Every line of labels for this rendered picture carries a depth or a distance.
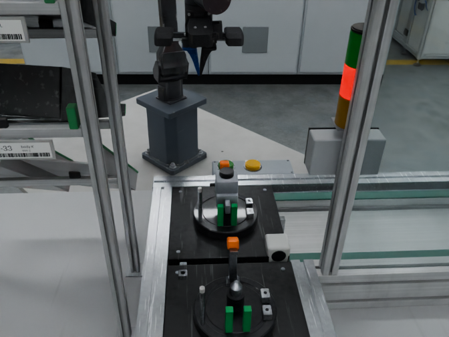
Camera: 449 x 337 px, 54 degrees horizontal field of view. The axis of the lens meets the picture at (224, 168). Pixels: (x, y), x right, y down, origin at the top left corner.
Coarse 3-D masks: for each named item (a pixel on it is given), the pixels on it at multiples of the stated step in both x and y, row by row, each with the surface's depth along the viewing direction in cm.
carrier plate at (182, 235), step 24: (192, 192) 104; (240, 192) 104; (264, 192) 105; (192, 216) 97; (264, 216) 97; (192, 240) 90; (216, 240) 91; (240, 240) 91; (264, 240) 91; (168, 264) 87; (192, 264) 87
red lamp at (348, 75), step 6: (348, 66) 66; (348, 72) 66; (354, 72) 65; (342, 78) 68; (348, 78) 66; (342, 84) 68; (348, 84) 66; (342, 90) 68; (348, 90) 67; (342, 96) 68; (348, 96) 67
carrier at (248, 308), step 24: (216, 264) 85; (240, 264) 85; (264, 264) 85; (288, 264) 85; (168, 288) 80; (192, 288) 80; (216, 288) 78; (240, 288) 71; (264, 288) 76; (288, 288) 80; (168, 312) 75; (192, 312) 76; (216, 312) 73; (240, 312) 73; (264, 312) 72; (288, 312) 76; (168, 336) 72; (192, 336) 72; (216, 336) 69; (240, 336) 69; (264, 336) 70; (288, 336) 72
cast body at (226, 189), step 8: (224, 168) 90; (232, 168) 90; (216, 176) 90; (224, 176) 89; (232, 176) 89; (216, 184) 88; (224, 184) 88; (232, 184) 88; (216, 192) 89; (224, 192) 89; (232, 192) 89; (216, 200) 90; (224, 200) 90; (232, 200) 90; (224, 208) 90
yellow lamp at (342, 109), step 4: (340, 96) 69; (340, 100) 69; (344, 100) 68; (348, 100) 68; (340, 104) 69; (344, 104) 68; (348, 104) 68; (340, 108) 69; (344, 108) 69; (348, 108) 68; (336, 112) 71; (340, 112) 69; (344, 112) 69; (336, 116) 71; (340, 116) 70; (344, 116) 69; (336, 120) 71; (340, 120) 70; (344, 120) 69; (336, 124) 71; (340, 124) 70; (344, 124) 70; (344, 128) 70
